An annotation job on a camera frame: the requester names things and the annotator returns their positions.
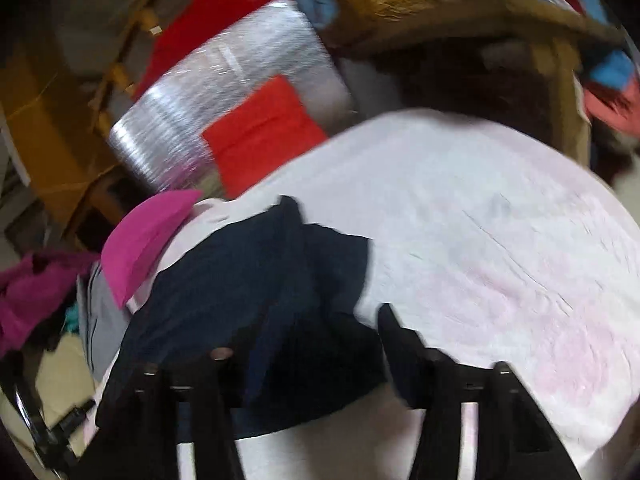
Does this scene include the white pink bedspread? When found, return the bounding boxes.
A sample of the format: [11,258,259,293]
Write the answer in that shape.
[95,107,640,480]

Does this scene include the blue folded cloth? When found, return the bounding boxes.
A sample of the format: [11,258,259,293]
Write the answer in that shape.
[585,50,637,92]

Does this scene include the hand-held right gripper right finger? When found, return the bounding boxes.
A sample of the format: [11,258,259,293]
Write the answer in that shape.
[377,302,583,480]

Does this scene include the wooden chair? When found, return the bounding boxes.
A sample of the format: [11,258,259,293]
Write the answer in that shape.
[65,0,201,241]

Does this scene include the wooden table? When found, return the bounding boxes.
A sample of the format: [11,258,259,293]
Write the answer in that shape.
[320,0,631,166]

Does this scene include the coral cloth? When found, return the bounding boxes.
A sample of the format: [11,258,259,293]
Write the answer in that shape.
[582,82,640,135]

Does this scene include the red folded cloth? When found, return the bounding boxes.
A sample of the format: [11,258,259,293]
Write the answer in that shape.
[201,75,328,201]

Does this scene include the navy blue garment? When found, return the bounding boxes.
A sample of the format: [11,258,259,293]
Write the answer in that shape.
[95,195,401,441]

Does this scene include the grey folded cloth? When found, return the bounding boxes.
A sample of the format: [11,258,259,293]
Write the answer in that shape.
[82,262,132,376]

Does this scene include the silver foil mat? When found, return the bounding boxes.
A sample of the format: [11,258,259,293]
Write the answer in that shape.
[107,0,353,196]

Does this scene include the magenta folded cloth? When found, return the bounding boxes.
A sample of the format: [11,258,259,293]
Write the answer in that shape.
[100,189,203,310]

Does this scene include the black metal frame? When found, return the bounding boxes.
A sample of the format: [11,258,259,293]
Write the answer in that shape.
[10,355,97,472]

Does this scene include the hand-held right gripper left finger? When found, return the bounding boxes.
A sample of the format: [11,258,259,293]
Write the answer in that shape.
[95,345,251,480]

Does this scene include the red cloth on chair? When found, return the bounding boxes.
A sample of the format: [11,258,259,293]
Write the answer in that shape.
[135,0,281,98]

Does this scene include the purple crumpled garment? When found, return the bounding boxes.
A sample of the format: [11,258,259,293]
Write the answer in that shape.
[0,250,98,356]

